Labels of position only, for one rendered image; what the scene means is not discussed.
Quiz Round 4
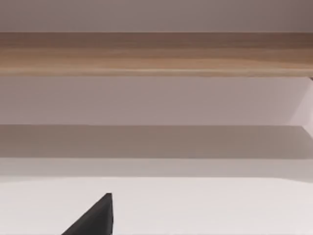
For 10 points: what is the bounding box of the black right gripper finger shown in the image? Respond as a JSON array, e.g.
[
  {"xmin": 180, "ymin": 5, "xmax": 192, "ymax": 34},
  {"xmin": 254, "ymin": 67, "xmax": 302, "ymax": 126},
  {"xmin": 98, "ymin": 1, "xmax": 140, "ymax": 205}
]
[{"xmin": 61, "ymin": 192, "xmax": 114, "ymax": 235}]

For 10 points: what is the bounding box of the wooden shelf board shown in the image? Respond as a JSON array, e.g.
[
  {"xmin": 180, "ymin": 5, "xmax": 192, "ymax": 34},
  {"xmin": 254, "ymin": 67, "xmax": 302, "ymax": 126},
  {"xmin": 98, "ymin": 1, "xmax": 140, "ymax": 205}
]
[{"xmin": 0, "ymin": 31, "xmax": 313, "ymax": 81}]

